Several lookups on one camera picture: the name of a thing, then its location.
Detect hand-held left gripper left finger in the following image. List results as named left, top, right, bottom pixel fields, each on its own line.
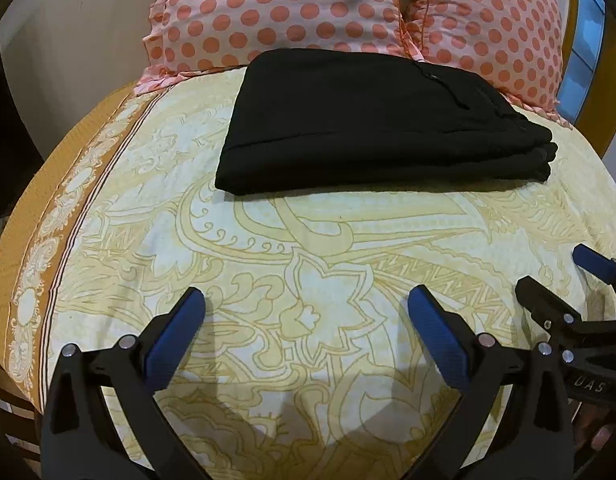
left=39, top=286, right=224, bottom=480

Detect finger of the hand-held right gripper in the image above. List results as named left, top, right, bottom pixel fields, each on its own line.
left=572, top=243, right=616, bottom=287
left=516, top=275, right=616, bottom=343

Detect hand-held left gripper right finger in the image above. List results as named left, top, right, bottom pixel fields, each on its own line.
left=407, top=285, right=575, bottom=480

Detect black pants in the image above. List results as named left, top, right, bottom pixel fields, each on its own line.
left=215, top=48, right=559, bottom=196

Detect person's right hand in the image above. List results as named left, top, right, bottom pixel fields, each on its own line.
left=572, top=400, right=616, bottom=442

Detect yellow patterned bedsheet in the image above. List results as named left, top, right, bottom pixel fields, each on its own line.
left=0, top=66, right=616, bottom=480

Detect glass window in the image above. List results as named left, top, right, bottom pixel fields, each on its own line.
left=558, top=0, right=615, bottom=122

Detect pink polka dot pillow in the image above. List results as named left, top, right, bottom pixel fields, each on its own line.
left=398, top=0, right=575, bottom=129
left=134, top=0, right=425, bottom=97

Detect wooden window frame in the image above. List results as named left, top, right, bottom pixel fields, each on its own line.
left=553, top=0, right=616, bottom=172

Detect wooden bed frame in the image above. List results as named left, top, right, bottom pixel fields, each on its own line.
left=0, top=347, right=45, bottom=480

